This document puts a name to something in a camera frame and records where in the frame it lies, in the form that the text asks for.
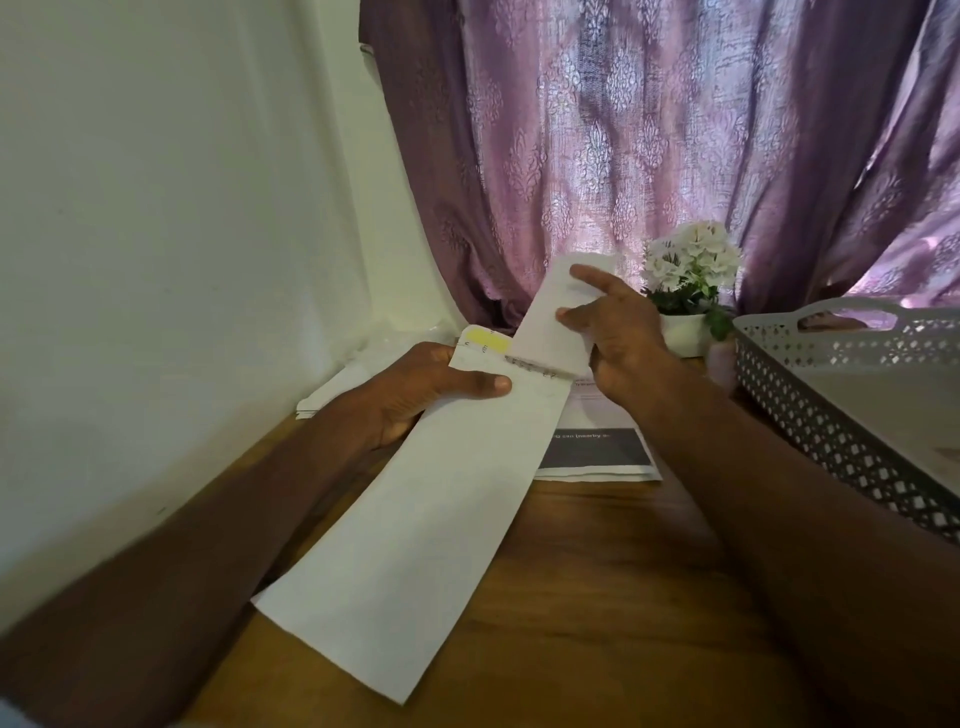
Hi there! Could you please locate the person's left hand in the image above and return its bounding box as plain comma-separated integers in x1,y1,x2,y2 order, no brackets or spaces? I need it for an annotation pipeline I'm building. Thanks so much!
328,341,514,453

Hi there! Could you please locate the person's right hand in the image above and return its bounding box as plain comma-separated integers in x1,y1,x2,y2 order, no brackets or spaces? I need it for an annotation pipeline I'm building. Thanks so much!
556,264,678,407

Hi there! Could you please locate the long white paper pad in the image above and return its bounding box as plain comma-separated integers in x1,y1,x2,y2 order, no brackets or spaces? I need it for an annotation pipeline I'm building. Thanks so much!
251,251,621,707

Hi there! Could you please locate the person's right forearm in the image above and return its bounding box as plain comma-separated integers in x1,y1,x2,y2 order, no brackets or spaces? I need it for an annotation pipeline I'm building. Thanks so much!
626,352,960,728

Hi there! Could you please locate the person's left forearm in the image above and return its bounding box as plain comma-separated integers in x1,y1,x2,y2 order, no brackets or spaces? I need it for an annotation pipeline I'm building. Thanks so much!
0,390,376,728

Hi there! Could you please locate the white flower potted plant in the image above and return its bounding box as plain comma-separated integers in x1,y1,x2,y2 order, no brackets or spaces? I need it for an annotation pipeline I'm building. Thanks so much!
641,219,745,360

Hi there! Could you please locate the printed paper sheet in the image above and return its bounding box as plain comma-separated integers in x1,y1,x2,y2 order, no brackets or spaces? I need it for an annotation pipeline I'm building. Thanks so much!
534,373,663,483

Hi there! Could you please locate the plain white paper sheet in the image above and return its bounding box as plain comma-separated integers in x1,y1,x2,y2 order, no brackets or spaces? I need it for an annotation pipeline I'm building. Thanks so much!
295,358,380,421

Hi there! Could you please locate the small pale pink container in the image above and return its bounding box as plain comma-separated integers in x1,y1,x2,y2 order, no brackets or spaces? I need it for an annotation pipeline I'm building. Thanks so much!
705,337,741,393

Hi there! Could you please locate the purple patterned curtain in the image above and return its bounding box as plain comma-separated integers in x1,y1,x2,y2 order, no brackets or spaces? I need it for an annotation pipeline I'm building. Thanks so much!
358,0,960,331

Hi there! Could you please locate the grey perforated plastic basket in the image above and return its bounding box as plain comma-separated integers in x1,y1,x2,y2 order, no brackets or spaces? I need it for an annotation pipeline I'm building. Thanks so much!
732,297,960,546

